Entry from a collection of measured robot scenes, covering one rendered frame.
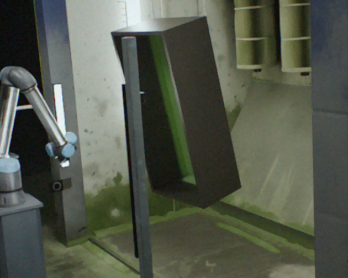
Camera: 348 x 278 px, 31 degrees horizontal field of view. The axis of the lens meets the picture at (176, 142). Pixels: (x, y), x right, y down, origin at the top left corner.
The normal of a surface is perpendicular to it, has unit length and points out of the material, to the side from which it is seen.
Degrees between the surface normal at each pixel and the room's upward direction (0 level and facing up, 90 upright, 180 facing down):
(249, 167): 57
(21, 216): 90
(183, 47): 90
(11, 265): 90
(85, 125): 90
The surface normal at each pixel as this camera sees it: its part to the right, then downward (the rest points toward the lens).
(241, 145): -0.74, -0.40
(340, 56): -0.85, 0.16
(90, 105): 0.53, 0.15
